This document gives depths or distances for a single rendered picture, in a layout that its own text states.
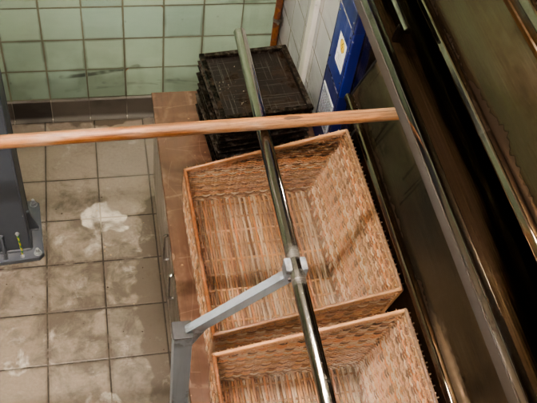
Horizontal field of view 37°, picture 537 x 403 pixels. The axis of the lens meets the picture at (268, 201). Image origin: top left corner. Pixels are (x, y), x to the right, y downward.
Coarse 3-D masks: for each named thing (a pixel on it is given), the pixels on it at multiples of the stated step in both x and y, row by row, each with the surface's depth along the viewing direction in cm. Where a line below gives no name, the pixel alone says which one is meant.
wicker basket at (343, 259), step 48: (288, 144) 228; (336, 144) 232; (192, 192) 236; (288, 192) 245; (336, 192) 231; (192, 240) 224; (240, 240) 232; (336, 240) 227; (384, 240) 204; (240, 288) 222; (288, 288) 224; (336, 288) 225; (384, 288) 202; (240, 336) 198
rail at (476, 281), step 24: (384, 48) 162; (408, 96) 154; (408, 120) 152; (432, 168) 143; (456, 216) 136; (456, 240) 134; (480, 264) 130; (480, 288) 127; (504, 336) 122; (504, 360) 121; (528, 384) 117
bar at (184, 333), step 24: (240, 48) 197; (264, 144) 177; (288, 216) 165; (288, 240) 161; (288, 264) 158; (264, 288) 162; (216, 312) 167; (312, 312) 151; (192, 336) 170; (312, 336) 148; (312, 360) 145
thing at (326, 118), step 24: (216, 120) 176; (240, 120) 176; (264, 120) 177; (288, 120) 178; (312, 120) 179; (336, 120) 180; (360, 120) 182; (384, 120) 183; (0, 144) 166; (24, 144) 167; (48, 144) 168
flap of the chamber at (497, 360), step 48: (384, 0) 177; (432, 48) 170; (432, 96) 159; (432, 144) 150; (480, 144) 153; (432, 192) 142; (480, 192) 145; (480, 240) 137; (528, 288) 132; (528, 336) 126
